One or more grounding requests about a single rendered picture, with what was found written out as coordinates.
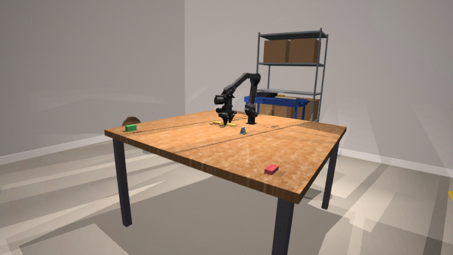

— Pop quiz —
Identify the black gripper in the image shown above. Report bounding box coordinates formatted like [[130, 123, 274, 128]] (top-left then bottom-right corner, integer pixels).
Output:
[[218, 104, 237, 126]]

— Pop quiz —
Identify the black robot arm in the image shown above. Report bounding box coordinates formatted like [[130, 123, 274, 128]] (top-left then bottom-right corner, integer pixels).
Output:
[[214, 73, 261, 125]]

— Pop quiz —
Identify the small red block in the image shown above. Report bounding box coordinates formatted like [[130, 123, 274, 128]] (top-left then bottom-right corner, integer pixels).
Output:
[[264, 164, 279, 175]]

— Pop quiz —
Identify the green rectangular block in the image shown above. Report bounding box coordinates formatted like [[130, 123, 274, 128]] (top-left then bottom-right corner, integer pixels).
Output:
[[125, 125, 136, 132]]

